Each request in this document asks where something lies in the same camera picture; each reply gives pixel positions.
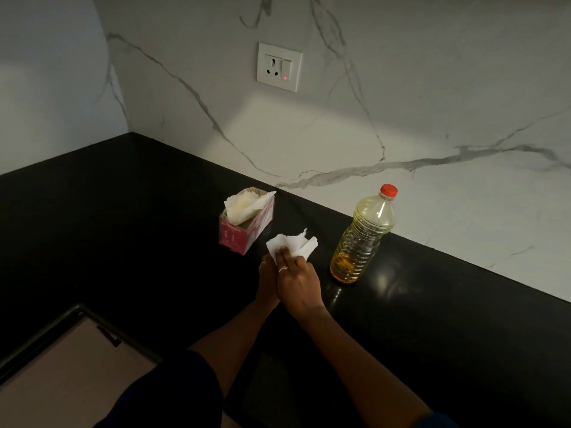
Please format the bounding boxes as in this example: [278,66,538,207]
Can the white tissues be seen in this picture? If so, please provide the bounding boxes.
[224,190,277,226]

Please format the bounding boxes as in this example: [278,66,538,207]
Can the large clear plastic oil bottle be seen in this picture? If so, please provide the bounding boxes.
[329,196,397,285]

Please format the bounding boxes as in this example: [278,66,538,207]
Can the person's right hand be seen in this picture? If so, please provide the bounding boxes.
[274,246,325,320]

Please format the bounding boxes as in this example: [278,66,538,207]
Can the pink tissue box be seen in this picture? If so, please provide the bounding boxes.
[218,187,275,256]

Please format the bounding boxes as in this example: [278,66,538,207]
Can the blue right shirt sleeve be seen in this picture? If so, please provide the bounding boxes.
[412,412,460,428]

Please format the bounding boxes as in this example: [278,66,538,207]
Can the beige lower cabinet front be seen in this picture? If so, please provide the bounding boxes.
[0,305,241,428]

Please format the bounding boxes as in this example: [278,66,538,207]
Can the white wall socket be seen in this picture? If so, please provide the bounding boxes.
[256,42,304,93]

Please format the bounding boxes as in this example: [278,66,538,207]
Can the person's left forearm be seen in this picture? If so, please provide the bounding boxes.
[189,300,280,397]

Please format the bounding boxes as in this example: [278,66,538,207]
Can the person's left hand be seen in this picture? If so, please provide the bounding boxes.
[255,253,282,309]

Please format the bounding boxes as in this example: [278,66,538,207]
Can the black countertop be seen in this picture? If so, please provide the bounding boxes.
[0,132,571,428]

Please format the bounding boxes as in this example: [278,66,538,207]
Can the single tissue sheet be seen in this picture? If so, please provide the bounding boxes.
[265,228,319,263]

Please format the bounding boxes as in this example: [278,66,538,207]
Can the person's right forearm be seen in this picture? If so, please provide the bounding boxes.
[296,306,434,428]

